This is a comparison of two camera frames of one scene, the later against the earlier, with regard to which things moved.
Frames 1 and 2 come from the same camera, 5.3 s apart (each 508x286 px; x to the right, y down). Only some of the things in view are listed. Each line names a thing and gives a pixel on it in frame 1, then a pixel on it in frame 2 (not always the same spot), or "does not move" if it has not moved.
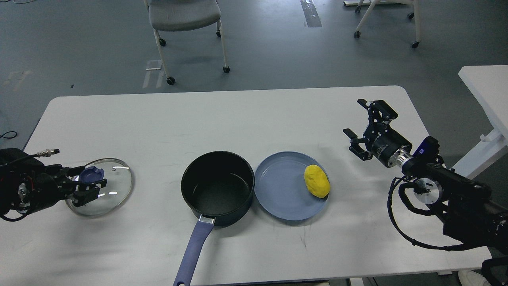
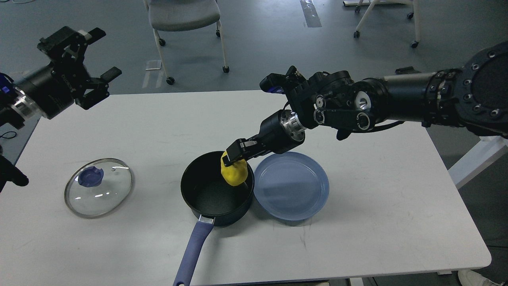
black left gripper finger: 74,171 → 67,41
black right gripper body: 381,141 → 279,133
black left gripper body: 47,185 → 50,90
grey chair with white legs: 173,15 does not move
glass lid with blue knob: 112,197 does not move
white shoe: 468,277 does not move
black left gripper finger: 85,194 → 91,97
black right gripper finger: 355,147 → 227,163
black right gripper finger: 379,111 → 235,151
